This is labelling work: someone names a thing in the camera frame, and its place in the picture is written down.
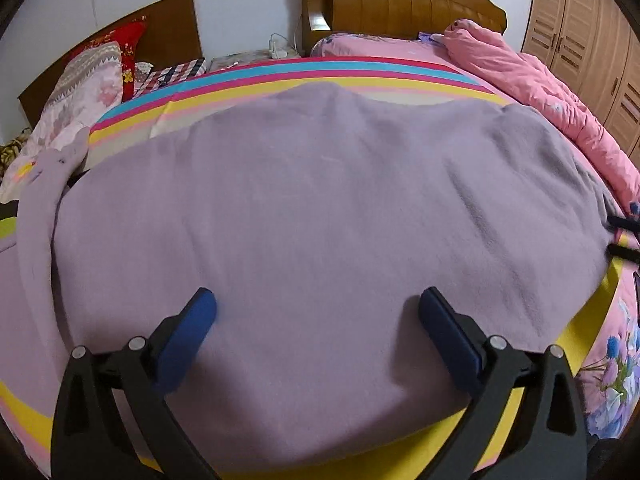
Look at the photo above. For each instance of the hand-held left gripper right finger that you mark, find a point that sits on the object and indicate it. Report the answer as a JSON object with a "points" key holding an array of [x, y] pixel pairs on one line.
{"points": [[450, 332]]}

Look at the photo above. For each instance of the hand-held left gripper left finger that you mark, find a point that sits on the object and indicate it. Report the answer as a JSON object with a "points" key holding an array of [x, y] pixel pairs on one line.
{"points": [[187, 330]]}

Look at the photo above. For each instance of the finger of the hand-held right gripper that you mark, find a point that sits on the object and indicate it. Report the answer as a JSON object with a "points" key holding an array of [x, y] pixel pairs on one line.
{"points": [[625, 250], [625, 225]]}

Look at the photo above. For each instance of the lilac purple sweater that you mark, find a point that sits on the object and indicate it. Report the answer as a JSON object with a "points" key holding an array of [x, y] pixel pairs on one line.
{"points": [[320, 200]]}

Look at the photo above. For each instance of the pink quilt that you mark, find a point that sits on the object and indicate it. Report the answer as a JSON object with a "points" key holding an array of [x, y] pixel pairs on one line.
{"points": [[525, 80]]}

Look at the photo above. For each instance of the light wooden wardrobe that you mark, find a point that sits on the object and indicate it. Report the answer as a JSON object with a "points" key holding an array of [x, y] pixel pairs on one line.
{"points": [[575, 20]]}

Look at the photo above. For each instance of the brown patterned blanket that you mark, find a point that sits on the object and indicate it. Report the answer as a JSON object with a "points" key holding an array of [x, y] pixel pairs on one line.
{"points": [[12, 152]]}

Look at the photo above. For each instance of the checkered cloth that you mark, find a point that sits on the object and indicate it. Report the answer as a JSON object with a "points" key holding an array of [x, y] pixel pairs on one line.
{"points": [[170, 72]]}

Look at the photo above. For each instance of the floral patterned pillow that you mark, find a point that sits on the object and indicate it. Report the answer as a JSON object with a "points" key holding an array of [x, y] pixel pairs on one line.
{"points": [[75, 90]]}

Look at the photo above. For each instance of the small purple object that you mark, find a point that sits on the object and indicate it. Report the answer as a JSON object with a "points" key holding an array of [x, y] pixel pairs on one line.
{"points": [[430, 37]]}

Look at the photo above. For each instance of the nightstand with floral cover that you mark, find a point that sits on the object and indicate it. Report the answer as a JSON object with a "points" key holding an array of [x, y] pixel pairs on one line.
{"points": [[240, 57]]}

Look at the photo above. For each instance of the striped colourful bed sheet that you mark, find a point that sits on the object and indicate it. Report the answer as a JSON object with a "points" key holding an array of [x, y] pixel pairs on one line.
{"points": [[300, 67]]}

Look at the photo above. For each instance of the red embroidered pillow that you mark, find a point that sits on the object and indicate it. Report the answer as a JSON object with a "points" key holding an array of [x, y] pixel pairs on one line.
{"points": [[131, 45]]}

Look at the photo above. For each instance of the white power strip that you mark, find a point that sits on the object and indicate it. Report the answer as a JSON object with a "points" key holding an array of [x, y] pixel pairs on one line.
{"points": [[277, 52]]}

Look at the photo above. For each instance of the dark flat wooden headboard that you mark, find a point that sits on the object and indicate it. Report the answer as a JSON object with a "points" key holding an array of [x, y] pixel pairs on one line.
{"points": [[170, 30]]}

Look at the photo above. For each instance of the glossy wooden headboard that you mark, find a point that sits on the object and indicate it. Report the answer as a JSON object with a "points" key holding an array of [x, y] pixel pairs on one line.
{"points": [[400, 5]]}

